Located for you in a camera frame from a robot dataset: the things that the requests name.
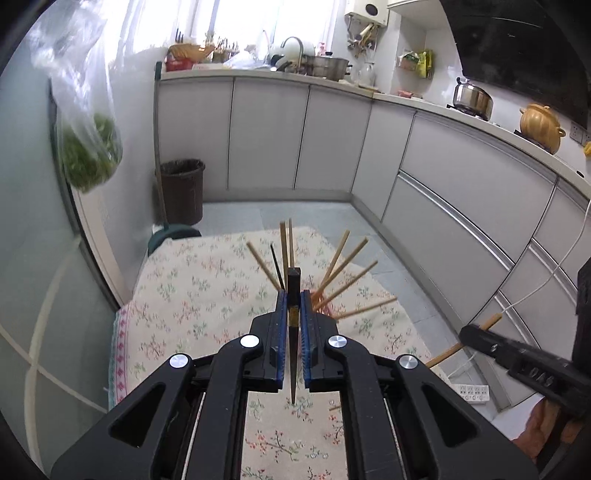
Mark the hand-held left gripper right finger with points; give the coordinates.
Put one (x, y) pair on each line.
(307, 344)

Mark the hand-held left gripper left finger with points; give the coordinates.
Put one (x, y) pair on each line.
(279, 344)

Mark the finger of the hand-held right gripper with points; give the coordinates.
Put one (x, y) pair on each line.
(526, 362)

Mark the dark brown chopstick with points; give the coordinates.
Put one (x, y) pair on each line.
(276, 267)
(294, 295)

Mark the tan bamboo chopstick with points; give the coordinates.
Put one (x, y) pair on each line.
(443, 356)

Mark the bunch of wooden chopsticks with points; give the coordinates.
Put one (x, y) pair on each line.
(284, 254)

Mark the person's right hand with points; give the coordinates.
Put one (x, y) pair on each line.
(538, 427)

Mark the white power strip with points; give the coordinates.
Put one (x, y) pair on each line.
(471, 392)

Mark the floral tablecloth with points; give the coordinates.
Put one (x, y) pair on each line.
(198, 295)

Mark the dark green dustpan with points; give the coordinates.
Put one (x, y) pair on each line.
(173, 235)

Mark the pink patterned cloth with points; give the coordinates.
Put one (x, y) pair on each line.
(121, 350)

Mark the yellow ceramic pot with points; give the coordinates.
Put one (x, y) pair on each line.
(540, 127)

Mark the brown trash bin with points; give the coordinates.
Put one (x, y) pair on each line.
(182, 191)

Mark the white kitchen cabinets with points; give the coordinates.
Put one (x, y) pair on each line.
(443, 170)

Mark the stainless steel pot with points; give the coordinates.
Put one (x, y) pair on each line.
(472, 99)

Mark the frosted glass door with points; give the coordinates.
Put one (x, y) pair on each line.
(41, 277)

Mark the white kitchen countertop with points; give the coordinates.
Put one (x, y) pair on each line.
(415, 102)

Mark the black range hood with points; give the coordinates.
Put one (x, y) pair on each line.
(521, 41)

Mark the large steel stock pot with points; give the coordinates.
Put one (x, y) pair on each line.
(325, 68)

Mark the glass pitcher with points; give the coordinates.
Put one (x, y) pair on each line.
(367, 74)

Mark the green seasoning packets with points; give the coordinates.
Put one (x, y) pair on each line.
(422, 62)

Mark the clear bag of green vegetables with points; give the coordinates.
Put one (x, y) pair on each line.
(85, 138)

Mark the white kettle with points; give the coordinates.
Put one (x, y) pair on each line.
(277, 53)

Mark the red container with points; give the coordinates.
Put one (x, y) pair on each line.
(178, 64)

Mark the curved sink faucet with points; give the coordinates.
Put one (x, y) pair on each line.
(299, 46)

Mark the countertop utensil jar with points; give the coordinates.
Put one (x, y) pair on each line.
(221, 50)

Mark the woven basket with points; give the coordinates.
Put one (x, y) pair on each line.
(189, 50)

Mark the kitchen window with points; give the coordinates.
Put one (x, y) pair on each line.
(240, 18)

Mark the white water heater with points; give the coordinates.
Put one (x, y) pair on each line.
(368, 10)

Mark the wall outlet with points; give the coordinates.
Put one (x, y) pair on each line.
(579, 133)

